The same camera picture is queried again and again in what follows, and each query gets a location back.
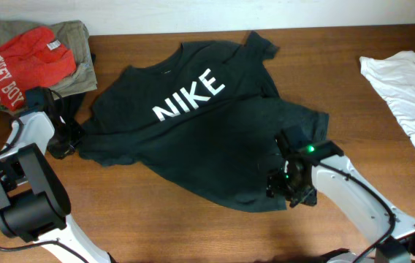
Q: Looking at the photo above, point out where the dark green Nike t-shirt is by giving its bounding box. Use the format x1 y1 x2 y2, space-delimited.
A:
78 32 329 213

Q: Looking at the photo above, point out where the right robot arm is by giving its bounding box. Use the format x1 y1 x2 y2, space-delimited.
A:
266 126 415 262

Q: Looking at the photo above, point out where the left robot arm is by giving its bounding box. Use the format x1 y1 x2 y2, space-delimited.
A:
0 87 114 262

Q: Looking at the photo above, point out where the black folded garment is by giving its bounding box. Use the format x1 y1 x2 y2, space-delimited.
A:
0 53 97 125

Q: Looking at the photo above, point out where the red folded printed shirt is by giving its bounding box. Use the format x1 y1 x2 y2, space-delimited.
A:
0 26 77 111

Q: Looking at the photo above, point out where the olive folded garment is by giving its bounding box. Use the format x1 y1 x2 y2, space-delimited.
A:
0 20 97 97

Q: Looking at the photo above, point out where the right black cable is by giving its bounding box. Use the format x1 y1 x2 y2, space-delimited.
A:
316 160 398 263

